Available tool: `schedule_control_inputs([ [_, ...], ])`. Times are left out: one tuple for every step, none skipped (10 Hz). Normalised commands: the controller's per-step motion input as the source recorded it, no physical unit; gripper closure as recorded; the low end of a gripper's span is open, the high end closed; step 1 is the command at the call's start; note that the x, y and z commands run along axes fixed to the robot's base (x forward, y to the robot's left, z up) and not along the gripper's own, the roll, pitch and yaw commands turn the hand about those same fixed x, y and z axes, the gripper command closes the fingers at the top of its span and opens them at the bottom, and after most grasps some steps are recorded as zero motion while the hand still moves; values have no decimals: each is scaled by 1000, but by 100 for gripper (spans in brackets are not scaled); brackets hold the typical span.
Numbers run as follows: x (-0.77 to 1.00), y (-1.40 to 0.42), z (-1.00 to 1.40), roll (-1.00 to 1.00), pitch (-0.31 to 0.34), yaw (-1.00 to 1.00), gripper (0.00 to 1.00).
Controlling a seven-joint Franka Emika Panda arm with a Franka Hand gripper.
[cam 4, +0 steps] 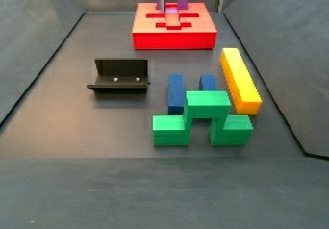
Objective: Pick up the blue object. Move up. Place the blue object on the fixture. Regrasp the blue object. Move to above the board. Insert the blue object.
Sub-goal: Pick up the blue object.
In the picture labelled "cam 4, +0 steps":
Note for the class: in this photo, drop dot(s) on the purple U-shaped block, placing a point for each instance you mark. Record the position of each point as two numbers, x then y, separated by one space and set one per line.
181 5

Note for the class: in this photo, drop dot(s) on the black angled fixture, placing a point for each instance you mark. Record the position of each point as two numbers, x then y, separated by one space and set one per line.
121 74

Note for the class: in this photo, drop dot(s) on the blue U-shaped block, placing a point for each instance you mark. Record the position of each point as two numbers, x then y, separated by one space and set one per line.
176 91

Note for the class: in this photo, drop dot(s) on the green arch block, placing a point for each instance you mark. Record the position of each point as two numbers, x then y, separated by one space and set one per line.
231 129

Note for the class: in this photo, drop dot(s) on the red slotted base block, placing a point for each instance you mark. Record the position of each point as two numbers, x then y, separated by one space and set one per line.
181 29

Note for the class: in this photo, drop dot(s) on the yellow long bar block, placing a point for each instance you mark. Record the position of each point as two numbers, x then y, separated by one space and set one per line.
243 88

